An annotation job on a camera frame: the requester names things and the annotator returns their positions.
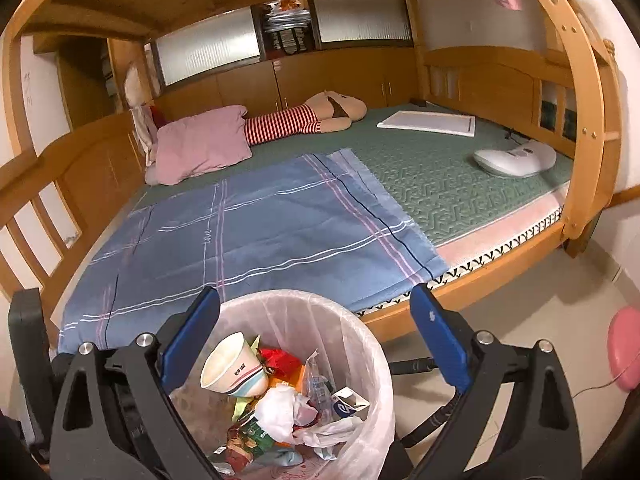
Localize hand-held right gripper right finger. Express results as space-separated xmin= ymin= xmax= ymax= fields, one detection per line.
xmin=410 ymin=283 xmax=583 ymax=480

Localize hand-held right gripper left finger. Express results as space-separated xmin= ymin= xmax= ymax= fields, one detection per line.
xmin=50 ymin=286 xmax=222 ymax=480

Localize striped paper cup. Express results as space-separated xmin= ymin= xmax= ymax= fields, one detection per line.
xmin=200 ymin=332 xmax=271 ymax=398

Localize red wrapper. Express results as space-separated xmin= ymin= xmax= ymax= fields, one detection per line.
xmin=257 ymin=347 xmax=306 ymax=376

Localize white round waste bin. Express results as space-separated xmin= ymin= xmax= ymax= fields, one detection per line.
xmin=167 ymin=289 xmax=396 ymax=480

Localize orange wrapper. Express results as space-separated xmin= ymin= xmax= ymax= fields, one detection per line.
xmin=267 ymin=367 xmax=306 ymax=392

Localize blue and white small carton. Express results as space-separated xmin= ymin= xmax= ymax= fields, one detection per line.
xmin=330 ymin=387 xmax=371 ymax=418

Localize white tissue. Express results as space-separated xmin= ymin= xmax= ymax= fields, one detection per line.
xmin=255 ymin=385 xmax=317 ymax=446

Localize green printed clear package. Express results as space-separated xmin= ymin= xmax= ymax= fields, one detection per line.
xmin=235 ymin=412 xmax=277 ymax=456

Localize clear plastic wrapper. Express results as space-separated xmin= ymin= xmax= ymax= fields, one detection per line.
xmin=302 ymin=350 xmax=335 ymax=411

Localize clear plastic bag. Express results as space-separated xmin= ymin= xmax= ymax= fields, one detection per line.
xmin=295 ymin=417 xmax=362 ymax=449

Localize light blue plastic piece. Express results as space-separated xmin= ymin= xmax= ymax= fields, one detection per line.
xmin=265 ymin=450 xmax=304 ymax=469

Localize black stand legs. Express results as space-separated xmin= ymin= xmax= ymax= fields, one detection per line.
xmin=387 ymin=355 xmax=466 ymax=448

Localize patterned mattress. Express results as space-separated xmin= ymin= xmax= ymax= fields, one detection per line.
xmin=357 ymin=180 xmax=571 ymax=317

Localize blue plaid blanket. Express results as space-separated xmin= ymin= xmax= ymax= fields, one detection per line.
xmin=57 ymin=147 xmax=448 ymax=356

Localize green quilted mattress pad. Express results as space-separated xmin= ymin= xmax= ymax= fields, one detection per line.
xmin=132 ymin=102 xmax=573 ymax=248

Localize pink pillow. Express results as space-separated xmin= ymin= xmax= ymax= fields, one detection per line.
xmin=150 ymin=106 xmax=252 ymax=186

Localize pink round device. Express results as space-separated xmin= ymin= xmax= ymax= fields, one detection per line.
xmin=607 ymin=306 xmax=640 ymax=393

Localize hanging white and red clothes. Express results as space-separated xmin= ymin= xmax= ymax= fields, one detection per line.
xmin=131 ymin=104 xmax=161 ymax=167

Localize white flat board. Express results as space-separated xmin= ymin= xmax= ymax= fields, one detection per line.
xmin=376 ymin=109 xmax=476 ymax=138

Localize plush doll striped shirt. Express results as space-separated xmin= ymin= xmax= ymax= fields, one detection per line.
xmin=243 ymin=91 xmax=368 ymax=147

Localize frosted glass window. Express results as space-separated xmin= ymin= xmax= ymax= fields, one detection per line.
xmin=155 ymin=10 xmax=261 ymax=86
xmin=314 ymin=0 xmax=412 ymax=50

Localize stack of papers and bags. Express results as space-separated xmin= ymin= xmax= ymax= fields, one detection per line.
xmin=257 ymin=0 xmax=316 ymax=56

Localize thin device cable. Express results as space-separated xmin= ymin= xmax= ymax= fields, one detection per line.
xmin=570 ymin=360 xmax=622 ymax=397

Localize wooden bunk bed frame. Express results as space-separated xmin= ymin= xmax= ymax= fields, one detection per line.
xmin=0 ymin=0 xmax=626 ymax=361

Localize wooden wall cabinets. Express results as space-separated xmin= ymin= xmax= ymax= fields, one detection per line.
xmin=155 ymin=45 xmax=421 ymax=121

